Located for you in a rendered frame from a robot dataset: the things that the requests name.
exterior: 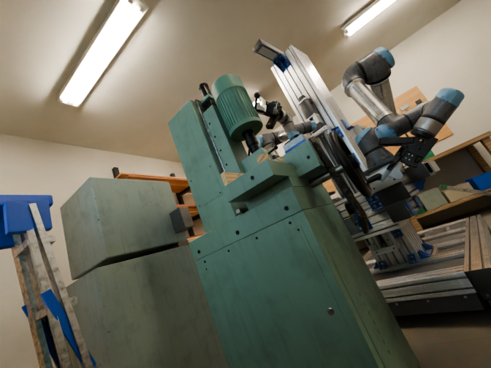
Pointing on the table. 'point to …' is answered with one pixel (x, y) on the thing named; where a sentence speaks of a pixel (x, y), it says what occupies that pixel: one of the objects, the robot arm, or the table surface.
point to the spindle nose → (250, 140)
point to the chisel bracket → (253, 159)
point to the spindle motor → (235, 106)
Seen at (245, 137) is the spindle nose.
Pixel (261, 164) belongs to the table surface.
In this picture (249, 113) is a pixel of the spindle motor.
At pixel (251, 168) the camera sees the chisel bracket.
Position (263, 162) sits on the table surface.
